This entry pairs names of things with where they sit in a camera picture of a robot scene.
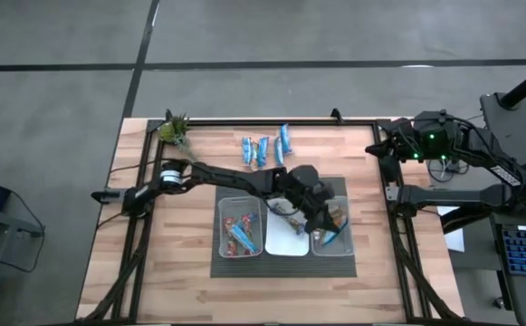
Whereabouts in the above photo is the loose cable bundle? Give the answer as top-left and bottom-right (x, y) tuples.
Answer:
(426, 157), (462, 183)

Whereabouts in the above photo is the black clamp bracket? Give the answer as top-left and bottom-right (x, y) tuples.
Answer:
(91, 188), (126, 205)

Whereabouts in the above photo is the black metal table frame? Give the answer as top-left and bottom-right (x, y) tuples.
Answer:
(75, 107), (466, 325)

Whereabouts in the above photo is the frosted translucent plastic bin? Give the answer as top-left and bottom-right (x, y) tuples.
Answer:
(217, 195), (264, 259)

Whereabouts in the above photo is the clear plastic bin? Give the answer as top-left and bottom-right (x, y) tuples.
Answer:
(309, 195), (356, 258)

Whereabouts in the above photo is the white paper sheet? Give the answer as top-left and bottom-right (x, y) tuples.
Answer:
(436, 203), (466, 254)

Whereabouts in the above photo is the grey side desk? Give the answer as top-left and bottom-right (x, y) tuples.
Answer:
(0, 202), (46, 326)

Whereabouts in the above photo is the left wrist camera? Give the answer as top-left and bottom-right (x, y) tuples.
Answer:
(303, 211), (326, 235)

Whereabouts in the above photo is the white plastic bin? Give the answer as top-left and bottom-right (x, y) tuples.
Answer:
(264, 194), (311, 258)

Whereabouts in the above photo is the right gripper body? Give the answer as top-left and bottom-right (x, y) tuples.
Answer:
(391, 118), (420, 159)

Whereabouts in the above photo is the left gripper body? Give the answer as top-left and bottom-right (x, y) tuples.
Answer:
(305, 180), (339, 218)

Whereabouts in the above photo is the dark woven placemat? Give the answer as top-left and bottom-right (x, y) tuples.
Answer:
(210, 177), (359, 279)

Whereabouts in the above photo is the small green potted plant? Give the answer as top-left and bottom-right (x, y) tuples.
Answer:
(157, 111), (199, 163)

